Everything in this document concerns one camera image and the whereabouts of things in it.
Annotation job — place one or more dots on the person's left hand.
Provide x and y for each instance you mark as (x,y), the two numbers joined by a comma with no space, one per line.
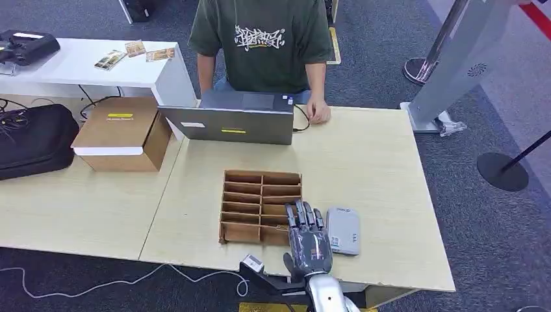
(318,113)

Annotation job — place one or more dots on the black box on floor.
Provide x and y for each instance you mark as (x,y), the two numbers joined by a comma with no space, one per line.
(137,9)

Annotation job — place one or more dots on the grey flat card reader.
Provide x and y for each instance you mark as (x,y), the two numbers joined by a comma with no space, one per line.
(343,230)

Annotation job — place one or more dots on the brown cardboard box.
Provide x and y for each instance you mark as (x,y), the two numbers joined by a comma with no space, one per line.
(119,131)

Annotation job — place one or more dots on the black device case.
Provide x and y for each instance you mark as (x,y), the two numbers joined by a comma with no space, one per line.
(26,46)

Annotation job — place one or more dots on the black stanchion with round base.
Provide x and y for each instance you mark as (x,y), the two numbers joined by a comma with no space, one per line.
(502,171)

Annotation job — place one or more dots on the white side table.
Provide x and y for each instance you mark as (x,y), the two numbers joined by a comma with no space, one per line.
(77,66)

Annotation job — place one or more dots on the grey laptop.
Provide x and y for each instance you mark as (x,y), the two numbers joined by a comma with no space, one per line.
(232,120)

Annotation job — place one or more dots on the silver standing panel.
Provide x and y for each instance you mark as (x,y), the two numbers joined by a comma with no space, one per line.
(456,64)

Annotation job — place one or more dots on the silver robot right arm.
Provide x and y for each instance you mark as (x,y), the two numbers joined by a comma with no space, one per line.
(329,295)

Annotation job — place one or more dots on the yellow floor tape strip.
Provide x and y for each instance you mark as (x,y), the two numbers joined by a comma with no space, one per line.
(275,308)

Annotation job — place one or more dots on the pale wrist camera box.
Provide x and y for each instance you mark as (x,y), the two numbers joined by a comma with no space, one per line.
(252,263)

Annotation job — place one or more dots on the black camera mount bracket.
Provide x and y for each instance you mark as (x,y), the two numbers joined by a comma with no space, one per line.
(275,282)

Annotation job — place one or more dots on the person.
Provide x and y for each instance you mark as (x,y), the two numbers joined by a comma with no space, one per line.
(262,47)

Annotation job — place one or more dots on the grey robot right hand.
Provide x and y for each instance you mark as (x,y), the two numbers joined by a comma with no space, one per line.
(310,247)

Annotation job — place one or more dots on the chrome pole with round base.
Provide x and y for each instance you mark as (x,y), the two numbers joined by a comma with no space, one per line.
(424,66)

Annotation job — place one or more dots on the card with printed picture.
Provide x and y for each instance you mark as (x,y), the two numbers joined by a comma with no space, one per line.
(282,228)

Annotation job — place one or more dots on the black soft bag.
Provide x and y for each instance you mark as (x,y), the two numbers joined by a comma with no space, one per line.
(34,140)

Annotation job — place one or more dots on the single picture card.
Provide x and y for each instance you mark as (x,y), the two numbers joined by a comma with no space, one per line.
(135,48)
(160,54)

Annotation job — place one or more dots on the yellow bordered floor mat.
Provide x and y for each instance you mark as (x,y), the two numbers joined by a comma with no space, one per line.
(335,45)

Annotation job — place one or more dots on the wooden slotted card box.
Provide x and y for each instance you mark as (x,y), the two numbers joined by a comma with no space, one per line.
(254,206)

